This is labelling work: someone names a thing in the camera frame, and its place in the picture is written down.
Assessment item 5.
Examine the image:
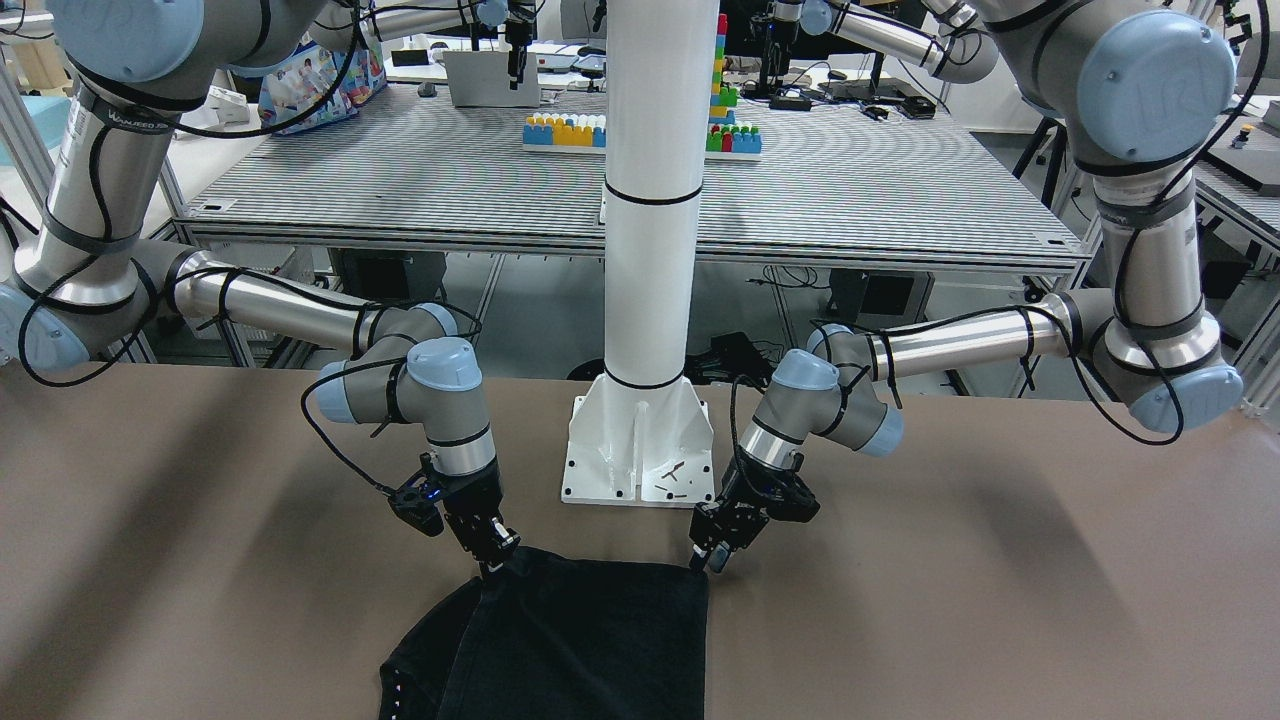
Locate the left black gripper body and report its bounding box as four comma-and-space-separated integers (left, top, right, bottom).
689, 462, 796, 552

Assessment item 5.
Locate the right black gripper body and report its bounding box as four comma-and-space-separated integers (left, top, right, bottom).
421, 455, 518, 562

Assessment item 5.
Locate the black graphic t-shirt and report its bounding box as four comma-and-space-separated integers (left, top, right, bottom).
378, 547, 709, 719

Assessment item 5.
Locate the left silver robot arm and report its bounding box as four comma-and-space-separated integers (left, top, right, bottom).
689, 1, 1245, 573

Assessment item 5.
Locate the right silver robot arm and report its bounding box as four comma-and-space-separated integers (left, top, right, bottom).
3, 1, 520, 574

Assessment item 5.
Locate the striped metal work table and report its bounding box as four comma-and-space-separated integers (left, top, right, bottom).
182, 85, 1091, 275

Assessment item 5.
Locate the colourful toy block set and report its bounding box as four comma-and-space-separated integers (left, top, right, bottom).
522, 12, 763, 161

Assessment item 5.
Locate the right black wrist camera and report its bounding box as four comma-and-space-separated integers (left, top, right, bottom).
387, 480, 444, 537

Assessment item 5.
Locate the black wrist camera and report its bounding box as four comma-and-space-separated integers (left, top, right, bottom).
387, 480, 444, 537
765, 471, 820, 523

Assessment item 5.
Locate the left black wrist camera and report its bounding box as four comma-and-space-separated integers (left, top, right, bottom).
765, 471, 820, 523

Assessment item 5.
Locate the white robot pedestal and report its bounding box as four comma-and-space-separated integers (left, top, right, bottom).
561, 1, 719, 507

